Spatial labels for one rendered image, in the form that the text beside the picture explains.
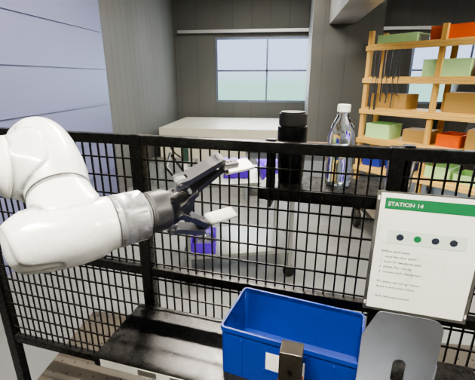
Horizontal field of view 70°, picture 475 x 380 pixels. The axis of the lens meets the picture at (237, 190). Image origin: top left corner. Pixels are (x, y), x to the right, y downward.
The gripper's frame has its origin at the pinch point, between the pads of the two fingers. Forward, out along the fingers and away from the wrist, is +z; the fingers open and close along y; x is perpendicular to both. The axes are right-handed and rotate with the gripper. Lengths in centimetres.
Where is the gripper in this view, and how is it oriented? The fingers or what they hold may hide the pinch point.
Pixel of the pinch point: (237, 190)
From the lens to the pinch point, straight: 71.5
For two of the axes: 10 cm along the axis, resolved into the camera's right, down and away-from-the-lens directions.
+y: 2.5, -7.5, -6.2
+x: -5.5, -6.3, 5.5
